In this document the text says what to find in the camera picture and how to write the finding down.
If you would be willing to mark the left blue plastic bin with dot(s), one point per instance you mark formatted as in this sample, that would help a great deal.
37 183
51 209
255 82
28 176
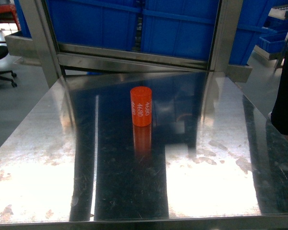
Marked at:
100 23

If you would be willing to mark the orange cylindrical capacitor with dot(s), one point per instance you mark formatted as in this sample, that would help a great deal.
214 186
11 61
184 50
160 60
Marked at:
141 106

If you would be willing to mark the blue plastic bin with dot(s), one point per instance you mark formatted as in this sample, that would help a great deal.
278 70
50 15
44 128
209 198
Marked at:
185 28
100 23

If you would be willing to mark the small blue bin far right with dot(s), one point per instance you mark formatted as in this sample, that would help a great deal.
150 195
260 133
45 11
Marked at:
272 43

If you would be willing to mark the right blue plastic bin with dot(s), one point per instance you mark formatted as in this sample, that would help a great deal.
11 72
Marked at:
185 28

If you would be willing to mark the stainless steel rack frame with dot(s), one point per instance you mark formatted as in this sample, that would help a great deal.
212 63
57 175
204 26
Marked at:
55 58

